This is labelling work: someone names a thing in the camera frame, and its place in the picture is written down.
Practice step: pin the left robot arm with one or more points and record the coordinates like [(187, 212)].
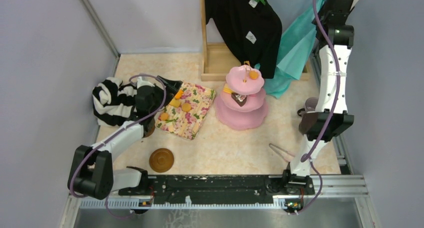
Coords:
[(92, 173)]

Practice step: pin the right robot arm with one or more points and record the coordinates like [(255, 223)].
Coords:
[(330, 118)]

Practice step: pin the rectangular yellow biscuit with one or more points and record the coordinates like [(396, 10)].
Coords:
[(175, 103)]

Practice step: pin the round ridged biscuit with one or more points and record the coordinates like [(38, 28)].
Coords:
[(186, 107)]

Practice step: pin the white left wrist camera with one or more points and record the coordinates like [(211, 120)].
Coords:
[(142, 82)]

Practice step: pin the purple mug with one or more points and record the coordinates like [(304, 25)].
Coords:
[(309, 106)]

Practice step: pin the black and white striped cloth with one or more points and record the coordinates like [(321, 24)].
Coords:
[(113, 101)]

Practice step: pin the grey mug with white interior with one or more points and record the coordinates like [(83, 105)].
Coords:
[(308, 120)]

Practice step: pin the flower shaped biscuit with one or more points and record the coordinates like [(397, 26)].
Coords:
[(164, 116)]

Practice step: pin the brown wooden coaster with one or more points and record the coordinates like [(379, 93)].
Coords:
[(148, 131), (161, 160)]

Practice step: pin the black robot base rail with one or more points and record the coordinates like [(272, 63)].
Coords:
[(222, 191)]

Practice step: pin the round smooth biscuit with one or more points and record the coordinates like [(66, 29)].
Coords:
[(253, 75)]

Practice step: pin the orange fish shaped biscuit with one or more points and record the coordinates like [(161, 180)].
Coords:
[(179, 94)]

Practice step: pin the teal t-shirt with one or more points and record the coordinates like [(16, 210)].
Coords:
[(294, 50)]

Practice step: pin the black t-shirt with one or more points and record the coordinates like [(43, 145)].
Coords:
[(252, 31)]

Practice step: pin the yellow cake slice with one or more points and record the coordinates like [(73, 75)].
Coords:
[(227, 89)]

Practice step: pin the floral serving tray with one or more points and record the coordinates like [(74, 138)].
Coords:
[(187, 124)]

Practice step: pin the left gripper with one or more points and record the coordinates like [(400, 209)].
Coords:
[(172, 87)]

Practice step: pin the chocolate cake slice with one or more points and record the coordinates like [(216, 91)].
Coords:
[(240, 99)]

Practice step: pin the pink three-tier cake stand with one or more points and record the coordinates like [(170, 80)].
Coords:
[(253, 113)]

